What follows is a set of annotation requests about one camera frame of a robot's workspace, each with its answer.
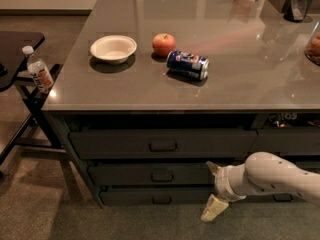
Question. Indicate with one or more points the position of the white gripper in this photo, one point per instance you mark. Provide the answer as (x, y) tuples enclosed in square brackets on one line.
[(222, 183)]

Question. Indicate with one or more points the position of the drawer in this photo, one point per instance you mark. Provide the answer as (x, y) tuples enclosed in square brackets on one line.
[(151, 174), (157, 196), (288, 141), (162, 143), (306, 164), (275, 198)]

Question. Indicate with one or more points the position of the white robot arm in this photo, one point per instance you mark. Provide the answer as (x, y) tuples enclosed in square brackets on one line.
[(308, 193)]

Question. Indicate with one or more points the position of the snack bags in drawer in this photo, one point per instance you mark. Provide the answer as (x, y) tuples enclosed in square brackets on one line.
[(290, 119)]

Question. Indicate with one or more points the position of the blue soda can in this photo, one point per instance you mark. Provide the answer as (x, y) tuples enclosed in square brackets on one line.
[(189, 65)]

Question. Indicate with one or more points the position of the red apple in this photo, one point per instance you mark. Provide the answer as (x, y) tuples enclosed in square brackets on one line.
[(163, 44)]

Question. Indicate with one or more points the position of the glass jar with snacks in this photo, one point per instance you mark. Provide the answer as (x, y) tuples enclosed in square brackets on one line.
[(312, 49)]

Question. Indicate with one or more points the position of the white paper bowl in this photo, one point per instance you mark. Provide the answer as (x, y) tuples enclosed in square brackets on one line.
[(113, 49)]

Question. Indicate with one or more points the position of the dark side table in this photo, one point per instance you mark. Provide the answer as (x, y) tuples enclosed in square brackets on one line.
[(12, 63)]

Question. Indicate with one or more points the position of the dark metal container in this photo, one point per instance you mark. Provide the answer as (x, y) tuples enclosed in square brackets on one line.
[(296, 10)]

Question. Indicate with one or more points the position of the clear plastic water bottle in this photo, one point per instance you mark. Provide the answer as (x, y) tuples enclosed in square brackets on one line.
[(38, 70)]

